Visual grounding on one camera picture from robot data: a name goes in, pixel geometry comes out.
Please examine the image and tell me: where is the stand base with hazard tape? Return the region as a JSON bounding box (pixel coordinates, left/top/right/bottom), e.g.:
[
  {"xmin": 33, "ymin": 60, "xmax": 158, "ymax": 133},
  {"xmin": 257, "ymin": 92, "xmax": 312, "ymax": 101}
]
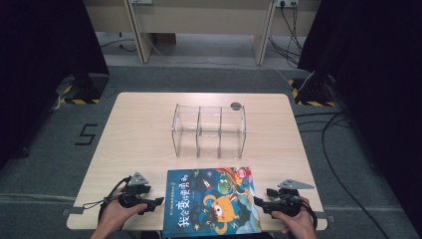
[
  {"xmin": 54, "ymin": 73, "xmax": 110, "ymax": 106},
  {"xmin": 288, "ymin": 77, "xmax": 336, "ymax": 108}
]

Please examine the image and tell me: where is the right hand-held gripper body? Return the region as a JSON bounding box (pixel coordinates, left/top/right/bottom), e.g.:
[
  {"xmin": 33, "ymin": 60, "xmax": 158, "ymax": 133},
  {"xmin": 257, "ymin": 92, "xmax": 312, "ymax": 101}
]
[{"xmin": 266, "ymin": 178, "xmax": 316, "ymax": 219}]

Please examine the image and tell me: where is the short black floor cable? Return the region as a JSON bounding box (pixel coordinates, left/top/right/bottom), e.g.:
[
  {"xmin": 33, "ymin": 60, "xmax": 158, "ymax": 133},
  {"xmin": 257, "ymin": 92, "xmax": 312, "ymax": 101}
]
[{"xmin": 99, "ymin": 32, "xmax": 137, "ymax": 54}]

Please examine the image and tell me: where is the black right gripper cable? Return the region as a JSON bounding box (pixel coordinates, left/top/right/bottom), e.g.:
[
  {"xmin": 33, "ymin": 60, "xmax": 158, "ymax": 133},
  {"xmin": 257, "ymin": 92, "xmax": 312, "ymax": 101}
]
[{"xmin": 300, "ymin": 198, "xmax": 319, "ymax": 231}]

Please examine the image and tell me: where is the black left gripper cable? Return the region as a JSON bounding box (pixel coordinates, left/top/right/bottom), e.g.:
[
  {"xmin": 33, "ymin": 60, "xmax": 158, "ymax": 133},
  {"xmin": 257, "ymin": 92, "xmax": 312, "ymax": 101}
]
[{"xmin": 82, "ymin": 176, "xmax": 132, "ymax": 230}]

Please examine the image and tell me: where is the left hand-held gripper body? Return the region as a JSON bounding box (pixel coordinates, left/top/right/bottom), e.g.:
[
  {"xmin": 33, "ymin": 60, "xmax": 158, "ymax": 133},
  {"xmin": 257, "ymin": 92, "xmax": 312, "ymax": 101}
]
[{"xmin": 117, "ymin": 171, "xmax": 152, "ymax": 213}]

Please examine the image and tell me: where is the grey tape strip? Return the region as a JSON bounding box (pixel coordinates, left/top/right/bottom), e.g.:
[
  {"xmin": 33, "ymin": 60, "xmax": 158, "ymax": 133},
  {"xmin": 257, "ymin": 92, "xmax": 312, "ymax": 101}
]
[
  {"xmin": 62, "ymin": 206, "xmax": 86, "ymax": 216},
  {"xmin": 315, "ymin": 211, "xmax": 336, "ymax": 223}
]

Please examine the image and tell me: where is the white floor cable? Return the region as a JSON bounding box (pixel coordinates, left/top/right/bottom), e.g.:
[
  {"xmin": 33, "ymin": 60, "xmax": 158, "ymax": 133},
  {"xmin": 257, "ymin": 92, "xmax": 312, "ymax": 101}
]
[{"xmin": 142, "ymin": 33, "xmax": 315, "ymax": 94}]

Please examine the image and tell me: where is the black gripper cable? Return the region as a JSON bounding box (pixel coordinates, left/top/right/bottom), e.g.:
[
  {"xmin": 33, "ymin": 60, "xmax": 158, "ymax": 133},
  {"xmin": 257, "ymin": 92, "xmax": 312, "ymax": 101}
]
[
  {"xmin": 82, "ymin": 176, "xmax": 132, "ymax": 230},
  {"xmin": 300, "ymin": 198, "xmax": 319, "ymax": 231}
]

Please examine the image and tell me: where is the colourful children's picture book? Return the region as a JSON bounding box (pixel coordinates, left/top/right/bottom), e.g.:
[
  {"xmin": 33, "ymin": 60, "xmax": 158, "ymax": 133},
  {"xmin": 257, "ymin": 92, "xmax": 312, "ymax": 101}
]
[{"xmin": 162, "ymin": 166, "xmax": 263, "ymax": 239}]

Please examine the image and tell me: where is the long black floor cable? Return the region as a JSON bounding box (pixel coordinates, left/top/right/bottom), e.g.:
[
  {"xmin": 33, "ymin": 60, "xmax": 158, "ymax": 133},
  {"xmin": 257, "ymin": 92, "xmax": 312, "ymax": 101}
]
[{"xmin": 294, "ymin": 111, "xmax": 390, "ymax": 239}]

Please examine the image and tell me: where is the bundle of black socket cables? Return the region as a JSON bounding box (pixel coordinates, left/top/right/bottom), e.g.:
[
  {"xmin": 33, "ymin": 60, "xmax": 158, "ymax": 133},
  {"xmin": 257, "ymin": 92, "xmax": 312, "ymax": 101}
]
[{"xmin": 268, "ymin": 1, "xmax": 304, "ymax": 68}]

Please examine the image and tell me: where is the clear acrylic divided book rack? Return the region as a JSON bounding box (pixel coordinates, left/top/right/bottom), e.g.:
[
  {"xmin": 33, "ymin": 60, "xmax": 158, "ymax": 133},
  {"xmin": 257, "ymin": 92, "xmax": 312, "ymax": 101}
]
[{"xmin": 171, "ymin": 103, "xmax": 248, "ymax": 159}]

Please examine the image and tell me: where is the person's left hand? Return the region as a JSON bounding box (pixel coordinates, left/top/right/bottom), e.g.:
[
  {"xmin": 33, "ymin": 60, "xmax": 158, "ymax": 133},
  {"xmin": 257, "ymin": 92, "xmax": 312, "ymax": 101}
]
[{"xmin": 99, "ymin": 187, "xmax": 149, "ymax": 235}]

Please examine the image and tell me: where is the black curtain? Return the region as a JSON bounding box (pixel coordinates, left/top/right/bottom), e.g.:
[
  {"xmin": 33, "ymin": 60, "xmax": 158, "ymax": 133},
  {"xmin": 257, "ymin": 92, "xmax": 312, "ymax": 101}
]
[
  {"xmin": 298, "ymin": 0, "xmax": 422, "ymax": 230},
  {"xmin": 0, "ymin": 0, "xmax": 110, "ymax": 168}
]

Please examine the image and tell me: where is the person's right hand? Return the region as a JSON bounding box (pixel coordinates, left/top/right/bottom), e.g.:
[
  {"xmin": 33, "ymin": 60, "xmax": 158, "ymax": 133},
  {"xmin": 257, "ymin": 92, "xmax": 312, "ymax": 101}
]
[{"xmin": 271, "ymin": 196, "xmax": 318, "ymax": 239}]

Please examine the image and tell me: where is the white wall socket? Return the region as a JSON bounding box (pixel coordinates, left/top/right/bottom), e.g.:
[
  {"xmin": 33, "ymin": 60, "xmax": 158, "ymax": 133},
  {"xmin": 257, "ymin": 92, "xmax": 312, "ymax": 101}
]
[{"xmin": 275, "ymin": 0, "xmax": 300, "ymax": 9}]

